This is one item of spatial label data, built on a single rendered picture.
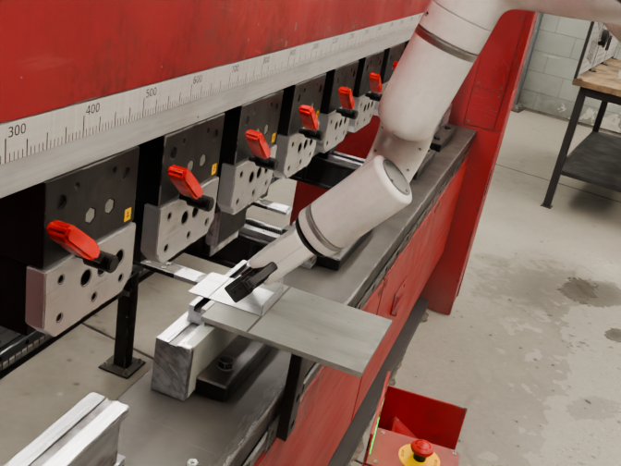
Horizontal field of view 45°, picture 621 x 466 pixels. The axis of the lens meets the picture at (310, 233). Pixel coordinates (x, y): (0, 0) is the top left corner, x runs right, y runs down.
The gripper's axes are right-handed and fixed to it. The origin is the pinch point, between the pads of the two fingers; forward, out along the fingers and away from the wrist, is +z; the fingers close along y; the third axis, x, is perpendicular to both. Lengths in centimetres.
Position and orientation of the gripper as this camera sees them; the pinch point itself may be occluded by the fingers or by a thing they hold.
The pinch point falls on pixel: (245, 282)
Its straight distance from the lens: 121.7
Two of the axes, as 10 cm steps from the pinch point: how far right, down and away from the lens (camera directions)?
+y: -3.4, 3.2, -8.8
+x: 6.0, 8.0, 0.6
